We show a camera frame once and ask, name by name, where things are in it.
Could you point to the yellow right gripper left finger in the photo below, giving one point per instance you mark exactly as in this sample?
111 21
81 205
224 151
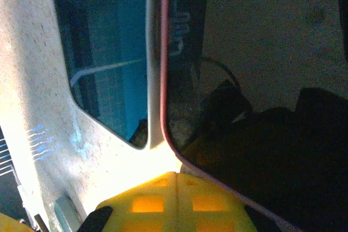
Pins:
141 210

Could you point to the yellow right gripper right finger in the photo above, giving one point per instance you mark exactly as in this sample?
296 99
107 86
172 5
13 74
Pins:
206 210

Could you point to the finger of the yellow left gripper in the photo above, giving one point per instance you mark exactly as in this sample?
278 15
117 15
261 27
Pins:
11 225

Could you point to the black smartphone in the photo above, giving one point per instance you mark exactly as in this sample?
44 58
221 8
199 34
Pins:
244 161
108 52

